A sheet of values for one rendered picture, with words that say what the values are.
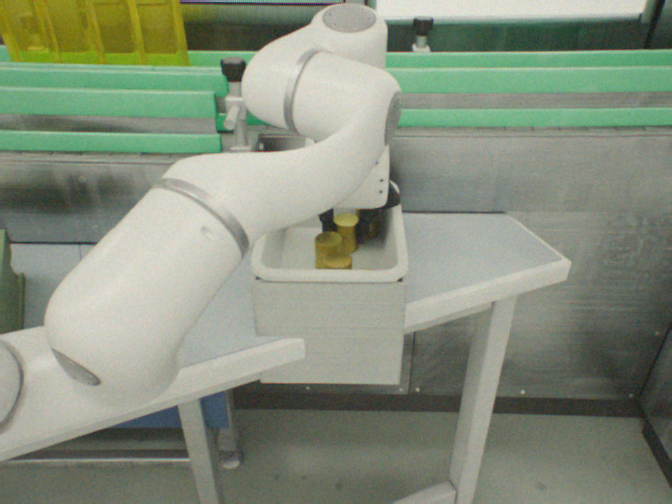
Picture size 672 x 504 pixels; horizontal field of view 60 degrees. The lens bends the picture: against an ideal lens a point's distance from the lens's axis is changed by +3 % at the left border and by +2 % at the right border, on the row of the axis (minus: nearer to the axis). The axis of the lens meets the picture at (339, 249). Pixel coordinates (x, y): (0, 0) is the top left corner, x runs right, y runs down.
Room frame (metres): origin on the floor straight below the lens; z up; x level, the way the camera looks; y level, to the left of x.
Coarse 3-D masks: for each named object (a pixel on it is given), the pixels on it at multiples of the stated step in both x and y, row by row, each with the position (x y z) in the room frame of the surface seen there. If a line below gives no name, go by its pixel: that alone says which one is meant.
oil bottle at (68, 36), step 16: (48, 0) 0.79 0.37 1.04; (64, 0) 0.79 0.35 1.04; (80, 0) 0.81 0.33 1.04; (48, 16) 0.79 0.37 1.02; (64, 16) 0.79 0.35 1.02; (80, 16) 0.80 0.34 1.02; (48, 32) 0.80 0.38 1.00; (64, 32) 0.79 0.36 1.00; (80, 32) 0.79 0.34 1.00; (64, 48) 0.79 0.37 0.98; (80, 48) 0.79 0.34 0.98
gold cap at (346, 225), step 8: (336, 216) 0.64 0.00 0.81; (344, 216) 0.64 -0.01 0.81; (352, 216) 0.64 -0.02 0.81; (336, 224) 0.63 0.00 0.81; (344, 224) 0.62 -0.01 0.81; (352, 224) 0.63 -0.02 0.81; (336, 232) 0.63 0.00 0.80; (344, 232) 0.62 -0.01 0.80; (352, 232) 0.62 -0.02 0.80; (344, 240) 0.62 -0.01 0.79; (352, 240) 0.62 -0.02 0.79; (344, 248) 0.62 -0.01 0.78; (352, 248) 0.62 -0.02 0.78
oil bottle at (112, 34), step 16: (96, 0) 0.80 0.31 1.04; (112, 0) 0.80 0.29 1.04; (96, 16) 0.80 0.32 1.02; (112, 16) 0.80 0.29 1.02; (128, 16) 0.80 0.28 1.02; (96, 32) 0.80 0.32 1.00; (112, 32) 0.80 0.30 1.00; (128, 32) 0.80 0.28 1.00; (96, 48) 0.80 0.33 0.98; (112, 48) 0.80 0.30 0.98; (128, 48) 0.80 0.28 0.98; (112, 64) 0.80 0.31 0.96; (128, 64) 0.80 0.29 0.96
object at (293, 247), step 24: (384, 216) 0.68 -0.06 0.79; (264, 240) 0.55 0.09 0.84; (288, 240) 0.65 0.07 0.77; (312, 240) 0.65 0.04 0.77; (384, 240) 0.64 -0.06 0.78; (264, 264) 0.52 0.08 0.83; (288, 264) 0.60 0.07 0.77; (312, 264) 0.60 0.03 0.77; (360, 264) 0.60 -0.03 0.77; (384, 264) 0.60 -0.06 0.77
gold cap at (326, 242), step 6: (318, 234) 0.60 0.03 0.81; (324, 234) 0.60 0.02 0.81; (330, 234) 0.60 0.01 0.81; (336, 234) 0.60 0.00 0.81; (318, 240) 0.59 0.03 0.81; (324, 240) 0.59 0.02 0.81; (330, 240) 0.59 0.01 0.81; (336, 240) 0.59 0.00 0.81; (318, 246) 0.58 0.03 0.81; (324, 246) 0.58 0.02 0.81; (330, 246) 0.58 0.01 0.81; (336, 246) 0.58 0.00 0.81; (318, 252) 0.58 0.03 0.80; (324, 252) 0.58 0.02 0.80; (330, 252) 0.58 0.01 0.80; (318, 258) 0.58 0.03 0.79; (318, 264) 0.58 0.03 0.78
